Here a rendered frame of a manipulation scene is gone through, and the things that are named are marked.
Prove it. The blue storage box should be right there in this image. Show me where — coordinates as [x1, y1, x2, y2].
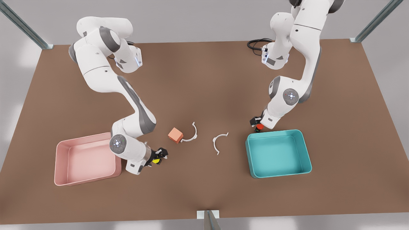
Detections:
[245, 129, 313, 179]

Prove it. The pink storage box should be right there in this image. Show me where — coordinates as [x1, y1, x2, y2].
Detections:
[54, 132, 122, 186]

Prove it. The orange cube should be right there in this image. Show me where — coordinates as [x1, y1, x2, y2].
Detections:
[168, 127, 184, 144]

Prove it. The white curved clip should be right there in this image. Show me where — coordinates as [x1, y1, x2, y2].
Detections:
[180, 122, 198, 142]
[213, 132, 229, 156]

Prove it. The black cable loop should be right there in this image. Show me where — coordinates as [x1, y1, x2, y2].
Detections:
[247, 38, 274, 57]

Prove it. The silver frame post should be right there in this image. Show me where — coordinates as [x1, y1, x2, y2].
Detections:
[350, 0, 405, 43]
[0, 0, 54, 50]
[197, 210, 221, 230]

